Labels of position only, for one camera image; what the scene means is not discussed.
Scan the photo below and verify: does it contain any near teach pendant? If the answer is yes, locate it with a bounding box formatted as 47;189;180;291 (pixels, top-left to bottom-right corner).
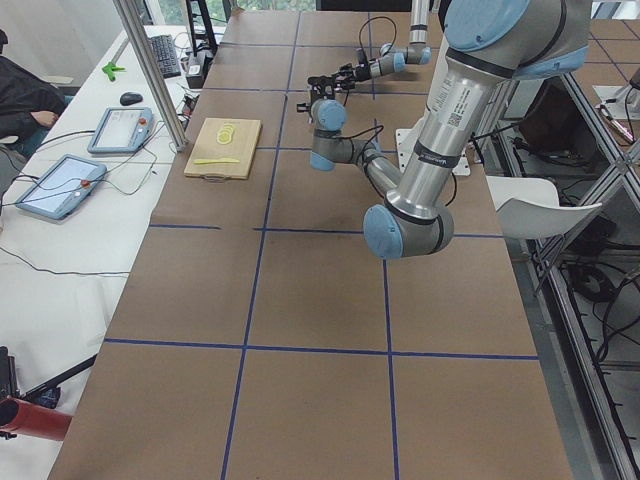
15;154;107;220

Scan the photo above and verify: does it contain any aluminium frame post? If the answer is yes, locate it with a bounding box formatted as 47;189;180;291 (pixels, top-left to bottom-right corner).
113;0;187;152

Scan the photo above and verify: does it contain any red bottle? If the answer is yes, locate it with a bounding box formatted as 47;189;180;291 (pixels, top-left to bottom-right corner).
1;397;72;441

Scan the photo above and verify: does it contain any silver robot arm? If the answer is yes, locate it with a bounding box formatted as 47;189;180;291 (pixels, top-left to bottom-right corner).
297;1;591;260
333;0;431;91

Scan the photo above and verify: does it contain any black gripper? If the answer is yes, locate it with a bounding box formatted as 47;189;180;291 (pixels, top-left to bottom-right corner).
335;63;372;90
296;74;339;113

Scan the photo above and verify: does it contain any seated person in black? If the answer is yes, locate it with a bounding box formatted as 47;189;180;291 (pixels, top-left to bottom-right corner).
1;55;68;158

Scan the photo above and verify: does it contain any black keyboard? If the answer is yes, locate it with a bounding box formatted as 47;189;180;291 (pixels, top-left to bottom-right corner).
148;34;181;78

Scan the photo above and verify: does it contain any bamboo cutting board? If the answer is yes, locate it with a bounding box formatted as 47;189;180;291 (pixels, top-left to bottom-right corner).
184;118;262;180

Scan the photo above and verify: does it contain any white plastic chair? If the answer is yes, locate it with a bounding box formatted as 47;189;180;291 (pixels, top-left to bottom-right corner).
486;176;602;240

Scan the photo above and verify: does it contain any green plastic tool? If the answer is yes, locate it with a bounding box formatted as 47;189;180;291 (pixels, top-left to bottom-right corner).
102;61;126;82

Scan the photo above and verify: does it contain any teach pendant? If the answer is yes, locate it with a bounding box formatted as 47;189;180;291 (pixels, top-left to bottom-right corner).
15;154;107;220
87;107;153;155

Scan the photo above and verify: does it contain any black computer mouse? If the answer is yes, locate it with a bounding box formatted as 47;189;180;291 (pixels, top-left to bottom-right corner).
119;92;143;106

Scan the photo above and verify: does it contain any yellow plastic knife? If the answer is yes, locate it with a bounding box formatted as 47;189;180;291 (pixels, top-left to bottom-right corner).
193;157;241;165

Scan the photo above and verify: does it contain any far teach pendant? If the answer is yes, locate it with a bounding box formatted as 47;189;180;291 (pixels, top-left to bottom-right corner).
87;107;153;155

